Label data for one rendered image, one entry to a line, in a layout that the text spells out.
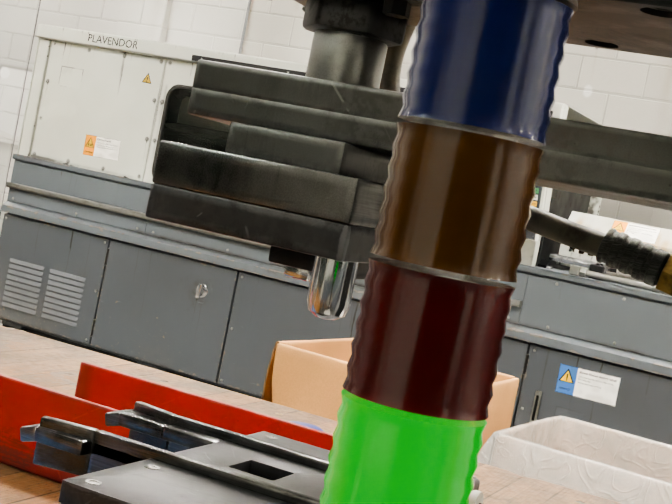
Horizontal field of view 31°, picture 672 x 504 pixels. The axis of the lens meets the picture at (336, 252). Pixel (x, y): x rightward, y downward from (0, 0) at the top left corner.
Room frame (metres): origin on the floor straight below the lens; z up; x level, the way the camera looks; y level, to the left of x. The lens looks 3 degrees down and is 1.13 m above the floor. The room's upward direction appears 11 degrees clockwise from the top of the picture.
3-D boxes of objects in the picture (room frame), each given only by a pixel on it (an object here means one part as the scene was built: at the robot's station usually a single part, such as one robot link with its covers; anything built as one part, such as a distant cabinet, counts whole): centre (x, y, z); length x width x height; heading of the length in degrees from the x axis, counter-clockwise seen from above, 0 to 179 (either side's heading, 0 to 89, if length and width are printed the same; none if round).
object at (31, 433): (0.60, 0.10, 0.98); 0.07 x 0.02 x 0.01; 67
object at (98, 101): (6.21, 0.29, 1.24); 2.95 x 0.98 x 0.90; 64
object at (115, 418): (0.67, 0.07, 0.98); 0.07 x 0.02 x 0.01; 67
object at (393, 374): (0.30, -0.03, 1.10); 0.04 x 0.04 x 0.03
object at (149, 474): (0.59, 0.01, 0.98); 0.20 x 0.10 x 0.01; 157
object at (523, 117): (0.30, -0.03, 1.17); 0.04 x 0.04 x 0.03
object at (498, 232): (0.30, -0.03, 1.14); 0.04 x 0.04 x 0.03
